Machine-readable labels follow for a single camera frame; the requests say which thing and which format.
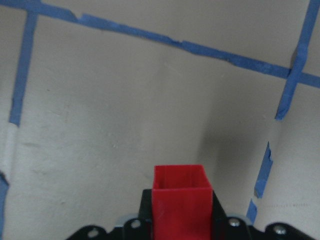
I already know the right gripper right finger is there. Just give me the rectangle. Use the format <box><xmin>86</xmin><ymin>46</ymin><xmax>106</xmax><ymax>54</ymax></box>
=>
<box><xmin>211</xmin><ymin>192</ymin><xmax>227</xmax><ymax>240</ymax></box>

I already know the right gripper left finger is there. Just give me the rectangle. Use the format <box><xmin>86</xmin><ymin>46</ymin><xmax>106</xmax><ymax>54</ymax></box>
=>
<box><xmin>138</xmin><ymin>189</ymin><xmax>153</xmax><ymax>240</ymax></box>

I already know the red toy block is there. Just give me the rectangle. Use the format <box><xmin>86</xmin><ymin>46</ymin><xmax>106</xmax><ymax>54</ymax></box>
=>
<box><xmin>151</xmin><ymin>164</ymin><xmax>213</xmax><ymax>240</ymax></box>

